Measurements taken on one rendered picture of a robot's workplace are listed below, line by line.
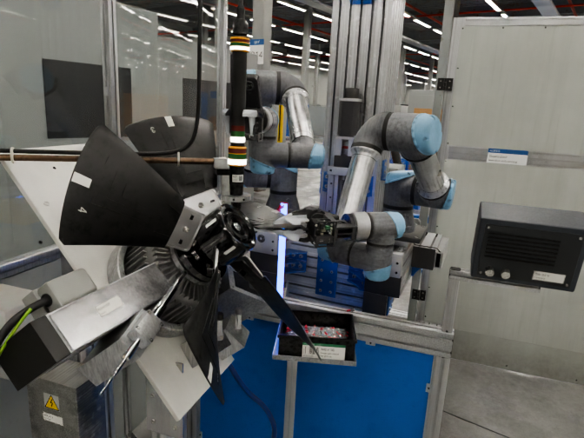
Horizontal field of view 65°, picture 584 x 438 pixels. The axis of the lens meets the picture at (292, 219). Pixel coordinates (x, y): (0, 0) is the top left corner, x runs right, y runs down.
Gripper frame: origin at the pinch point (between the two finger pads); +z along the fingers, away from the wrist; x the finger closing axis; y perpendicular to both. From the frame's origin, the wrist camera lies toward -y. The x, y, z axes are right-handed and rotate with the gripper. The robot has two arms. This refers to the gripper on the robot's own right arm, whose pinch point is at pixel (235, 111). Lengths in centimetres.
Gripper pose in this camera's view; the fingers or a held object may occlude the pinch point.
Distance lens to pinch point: 107.9
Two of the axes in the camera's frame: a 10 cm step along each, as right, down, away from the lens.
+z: -1.6, 2.2, -9.6
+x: -9.9, -0.8, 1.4
